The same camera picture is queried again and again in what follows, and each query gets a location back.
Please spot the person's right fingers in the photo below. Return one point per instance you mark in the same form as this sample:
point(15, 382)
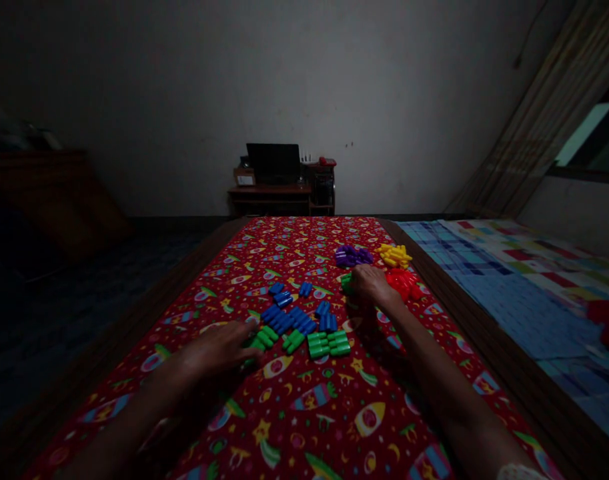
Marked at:
point(359, 280)

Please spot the dark wooden cabinet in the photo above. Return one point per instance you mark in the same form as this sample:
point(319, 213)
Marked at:
point(49, 200)

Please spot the checkered bed sheet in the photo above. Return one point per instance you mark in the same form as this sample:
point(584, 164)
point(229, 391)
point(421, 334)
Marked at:
point(529, 290)

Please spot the red rocket-print cloth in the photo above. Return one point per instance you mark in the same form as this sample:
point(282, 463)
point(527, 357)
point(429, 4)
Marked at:
point(304, 400)

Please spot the person's right hand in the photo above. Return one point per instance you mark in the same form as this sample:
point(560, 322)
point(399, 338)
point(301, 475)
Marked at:
point(374, 285)

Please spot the single green plastic block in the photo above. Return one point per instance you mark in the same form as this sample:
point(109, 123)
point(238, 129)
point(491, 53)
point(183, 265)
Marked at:
point(346, 283)

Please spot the pile of yellow toy pieces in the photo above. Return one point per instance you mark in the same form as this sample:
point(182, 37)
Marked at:
point(394, 256)

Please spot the group of green toy pieces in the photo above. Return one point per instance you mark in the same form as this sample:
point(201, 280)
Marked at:
point(326, 344)

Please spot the pile of purple toy pieces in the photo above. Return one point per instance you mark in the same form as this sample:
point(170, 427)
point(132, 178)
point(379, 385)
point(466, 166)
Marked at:
point(351, 256)

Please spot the pile of blue toy pieces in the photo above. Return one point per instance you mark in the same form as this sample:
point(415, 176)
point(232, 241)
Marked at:
point(289, 312)

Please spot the window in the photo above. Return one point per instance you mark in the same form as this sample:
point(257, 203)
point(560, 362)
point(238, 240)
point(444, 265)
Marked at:
point(592, 135)

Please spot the person's left hand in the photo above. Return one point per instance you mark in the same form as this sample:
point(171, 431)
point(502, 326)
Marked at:
point(214, 347)

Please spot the computer desk with monitor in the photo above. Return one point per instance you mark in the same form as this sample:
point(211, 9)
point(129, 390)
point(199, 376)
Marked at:
point(279, 180)

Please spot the pile of red toy pieces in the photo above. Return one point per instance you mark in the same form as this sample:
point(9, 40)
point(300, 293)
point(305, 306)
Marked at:
point(404, 282)

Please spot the striped curtain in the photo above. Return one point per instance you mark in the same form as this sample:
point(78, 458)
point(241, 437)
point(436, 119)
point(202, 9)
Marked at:
point(539, 125)

